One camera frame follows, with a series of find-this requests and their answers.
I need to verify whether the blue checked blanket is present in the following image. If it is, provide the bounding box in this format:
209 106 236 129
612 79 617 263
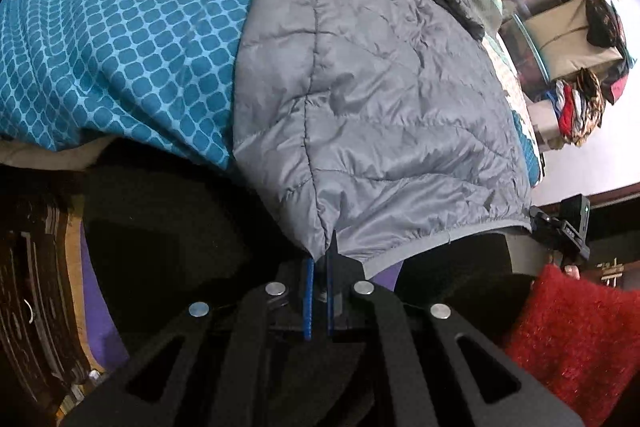
1 0 252 168

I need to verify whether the pile of colourful clothes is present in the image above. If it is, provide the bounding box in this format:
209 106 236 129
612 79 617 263
552 0 634 146

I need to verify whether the grey puffer jacket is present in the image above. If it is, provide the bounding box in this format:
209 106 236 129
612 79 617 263
233 0 530 277

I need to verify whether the red fuzzy cloth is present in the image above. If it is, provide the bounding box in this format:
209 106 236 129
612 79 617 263
504 265 639 426

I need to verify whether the person's right hand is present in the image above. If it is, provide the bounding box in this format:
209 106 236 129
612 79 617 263
564 265 580 281

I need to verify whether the cardboard box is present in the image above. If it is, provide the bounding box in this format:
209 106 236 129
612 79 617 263
524 0 623 80

